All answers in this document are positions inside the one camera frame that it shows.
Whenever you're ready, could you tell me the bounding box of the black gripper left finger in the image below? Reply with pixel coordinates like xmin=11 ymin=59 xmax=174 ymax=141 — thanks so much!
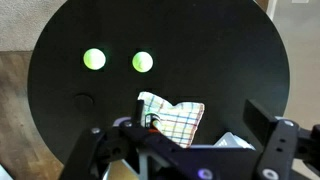
xmin=59 ymin=99 xmax=175 ymax=180

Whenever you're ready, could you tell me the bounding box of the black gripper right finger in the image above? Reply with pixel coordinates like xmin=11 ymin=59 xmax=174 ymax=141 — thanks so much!
xmin=242 ymin=98 xmax=320 ymax=180

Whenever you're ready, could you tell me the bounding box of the green tennis ball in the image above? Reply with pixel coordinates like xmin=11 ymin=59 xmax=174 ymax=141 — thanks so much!
xmin=131 ymin=50 xmax=155 ymax=73
xmin=82 ymin=47 xmax=107 ymax=71

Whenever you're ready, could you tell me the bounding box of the black round lid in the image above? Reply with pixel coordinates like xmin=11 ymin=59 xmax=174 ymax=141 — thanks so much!
xmin=73 ymin=93 xmax=95 ymax=111

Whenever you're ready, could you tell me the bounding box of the checkered dish cloth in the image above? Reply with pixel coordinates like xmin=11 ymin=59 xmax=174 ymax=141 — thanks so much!
xmin=137 ymin=91 xmax=206 ymax=149

